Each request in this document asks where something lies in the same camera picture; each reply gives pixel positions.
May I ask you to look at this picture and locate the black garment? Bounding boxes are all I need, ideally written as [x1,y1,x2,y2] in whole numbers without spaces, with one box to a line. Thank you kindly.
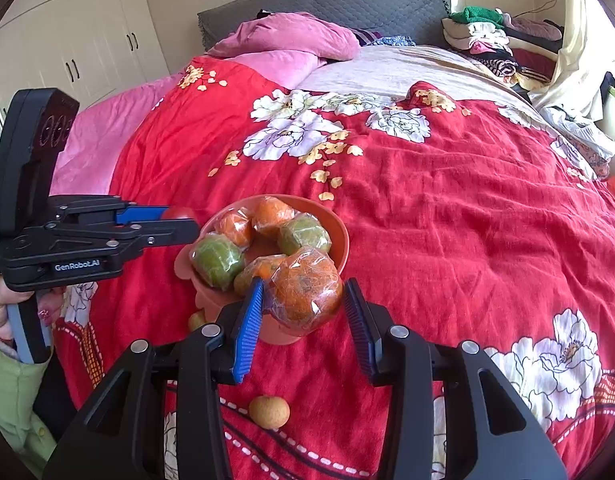
[600,70,615,121]

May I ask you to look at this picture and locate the striped purple pillow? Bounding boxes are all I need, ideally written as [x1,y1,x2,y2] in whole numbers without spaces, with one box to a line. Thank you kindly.
[350,27,383,47]

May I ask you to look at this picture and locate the red floral blanket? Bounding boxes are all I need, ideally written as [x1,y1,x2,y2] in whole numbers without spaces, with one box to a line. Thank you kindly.
[52,55,615,480]

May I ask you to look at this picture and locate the beige bed sheet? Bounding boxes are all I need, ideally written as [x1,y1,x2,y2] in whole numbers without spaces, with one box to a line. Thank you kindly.
[297,45,553,126]

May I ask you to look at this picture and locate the white folded clothes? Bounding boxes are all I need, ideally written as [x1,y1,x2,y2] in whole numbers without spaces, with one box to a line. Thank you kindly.
[442,19,511,53]

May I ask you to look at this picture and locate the mauve garment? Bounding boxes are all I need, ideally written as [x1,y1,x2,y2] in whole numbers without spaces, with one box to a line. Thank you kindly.
[502,12,563,43]

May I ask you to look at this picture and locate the dark red cloth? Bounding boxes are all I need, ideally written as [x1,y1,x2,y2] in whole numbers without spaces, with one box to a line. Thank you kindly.
[512,47,555,73]

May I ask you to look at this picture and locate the pink quilt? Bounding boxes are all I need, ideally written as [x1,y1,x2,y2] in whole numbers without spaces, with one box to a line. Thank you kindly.
[50,12,362,196]

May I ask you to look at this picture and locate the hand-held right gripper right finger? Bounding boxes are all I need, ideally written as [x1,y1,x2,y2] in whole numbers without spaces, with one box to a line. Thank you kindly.
[343,277,568,480]

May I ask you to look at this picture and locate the pink plastic bowl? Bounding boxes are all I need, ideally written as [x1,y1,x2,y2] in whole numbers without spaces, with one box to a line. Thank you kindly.
[174,194,349,346]

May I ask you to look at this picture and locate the cream curtain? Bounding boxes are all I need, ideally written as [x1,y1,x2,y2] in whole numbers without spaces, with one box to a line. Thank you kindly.
[530,0,615,126]

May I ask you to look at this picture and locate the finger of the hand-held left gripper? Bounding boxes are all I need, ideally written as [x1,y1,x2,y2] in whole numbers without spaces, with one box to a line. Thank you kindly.
[20,217,202,261]
[47,195,170,226]

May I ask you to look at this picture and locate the grey quilted headboard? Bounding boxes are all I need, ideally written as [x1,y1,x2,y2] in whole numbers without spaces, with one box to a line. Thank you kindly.
[196,0,451,53]

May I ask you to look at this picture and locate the green orange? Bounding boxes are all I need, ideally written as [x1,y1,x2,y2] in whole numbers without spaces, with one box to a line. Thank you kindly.
[190,234,246,291]
[277,214,332,257]

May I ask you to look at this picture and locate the green knit garment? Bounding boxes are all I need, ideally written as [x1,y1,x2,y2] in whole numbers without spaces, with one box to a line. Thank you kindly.
[450,6,505,26]

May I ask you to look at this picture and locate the person's left forearm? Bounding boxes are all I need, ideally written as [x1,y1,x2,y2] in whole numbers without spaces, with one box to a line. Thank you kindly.
[0,335,58,476]

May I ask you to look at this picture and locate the white crumpled cloth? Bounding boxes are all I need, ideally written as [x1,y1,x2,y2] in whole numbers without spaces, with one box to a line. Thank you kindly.
[537,100,615,161]

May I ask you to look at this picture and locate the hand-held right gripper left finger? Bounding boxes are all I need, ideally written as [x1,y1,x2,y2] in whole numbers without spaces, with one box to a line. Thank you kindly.
[42,277,265,480]

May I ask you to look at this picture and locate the striped garment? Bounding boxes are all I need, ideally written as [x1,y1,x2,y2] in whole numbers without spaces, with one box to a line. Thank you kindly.
[475,55,521,83]

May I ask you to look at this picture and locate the white wardrobe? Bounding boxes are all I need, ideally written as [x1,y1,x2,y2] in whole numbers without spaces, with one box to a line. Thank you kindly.
[0,0,170,126]

